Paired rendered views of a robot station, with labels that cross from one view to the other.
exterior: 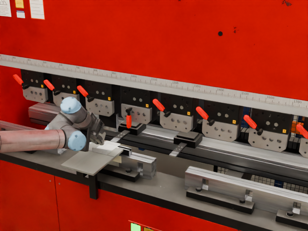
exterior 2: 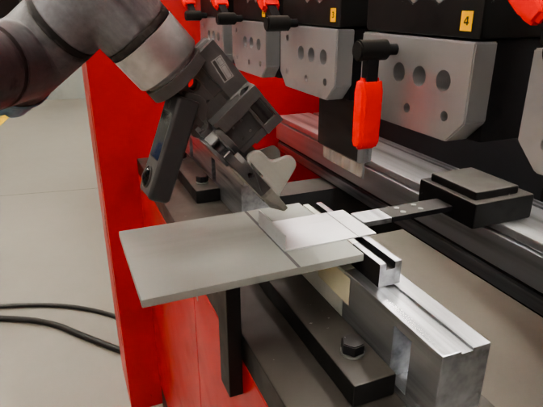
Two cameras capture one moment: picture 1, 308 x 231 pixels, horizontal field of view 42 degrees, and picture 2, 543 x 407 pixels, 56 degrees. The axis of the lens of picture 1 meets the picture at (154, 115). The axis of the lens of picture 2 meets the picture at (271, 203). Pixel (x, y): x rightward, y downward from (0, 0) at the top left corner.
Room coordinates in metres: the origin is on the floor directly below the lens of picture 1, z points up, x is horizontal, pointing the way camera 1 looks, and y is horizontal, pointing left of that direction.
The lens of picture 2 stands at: (1.31, -0.12, 1.28)
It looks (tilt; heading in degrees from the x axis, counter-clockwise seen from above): 22 degrees down; 41
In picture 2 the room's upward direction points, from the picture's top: straight up
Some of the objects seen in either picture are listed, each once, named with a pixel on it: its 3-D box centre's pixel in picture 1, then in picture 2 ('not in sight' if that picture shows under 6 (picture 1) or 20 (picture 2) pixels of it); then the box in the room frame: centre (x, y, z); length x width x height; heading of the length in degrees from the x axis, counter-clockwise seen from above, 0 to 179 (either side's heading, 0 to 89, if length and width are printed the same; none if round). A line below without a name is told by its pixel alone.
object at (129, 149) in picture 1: (113, 147); (346, 239); (1.83, 0.21, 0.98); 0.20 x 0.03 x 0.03; 64
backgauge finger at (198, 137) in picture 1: (182, 143); not in sight; (1.83, -0.15, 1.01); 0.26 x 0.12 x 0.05; 154
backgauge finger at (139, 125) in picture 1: (125, 131); (434, 200); (1.98, 0.15, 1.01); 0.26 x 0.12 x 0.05; 154
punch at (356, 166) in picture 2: (108, 121); (343, 131); (1.84, 0.22, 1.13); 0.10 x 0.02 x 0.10; 64
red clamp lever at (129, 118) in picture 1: (129, 117); (373, 95); (1.71, 0.11, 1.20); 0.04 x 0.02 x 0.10; 154
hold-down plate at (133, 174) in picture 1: (111, 170); (311, 316); (1.77, 0.21, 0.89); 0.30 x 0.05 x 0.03; 64
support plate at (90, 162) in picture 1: (93, 157); (235, 245); (1.71, 0.29, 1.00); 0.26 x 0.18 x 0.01; 154
